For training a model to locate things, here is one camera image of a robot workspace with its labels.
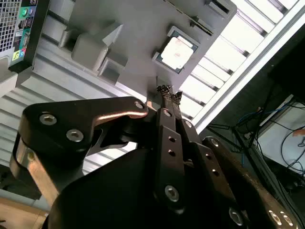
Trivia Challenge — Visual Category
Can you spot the silver topped CPU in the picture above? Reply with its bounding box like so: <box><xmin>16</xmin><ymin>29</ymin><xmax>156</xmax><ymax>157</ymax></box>
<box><xmin>157</xmin><ymin>30</ymin><xmax>199</xmax><ymax>73</ymax></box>

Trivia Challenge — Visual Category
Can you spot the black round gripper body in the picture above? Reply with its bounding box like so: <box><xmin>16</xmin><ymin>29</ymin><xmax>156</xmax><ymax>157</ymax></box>
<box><xmin>46</xmin><ymin>143</ymin><xmax>248</xmax><ymax>229</ymax></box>

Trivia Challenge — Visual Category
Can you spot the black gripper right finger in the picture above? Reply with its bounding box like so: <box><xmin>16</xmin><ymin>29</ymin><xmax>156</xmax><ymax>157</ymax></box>
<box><xmin>175</xmin><ymin>91</ymin><xmax>305</xmax><ymax>229</ymax></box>

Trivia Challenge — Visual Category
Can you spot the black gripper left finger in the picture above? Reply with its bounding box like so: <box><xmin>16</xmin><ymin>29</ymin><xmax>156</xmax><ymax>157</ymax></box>
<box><xmin>9</xmin><ymin>85</ymin><xmax>187</xmax><ymax>215</ymax></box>

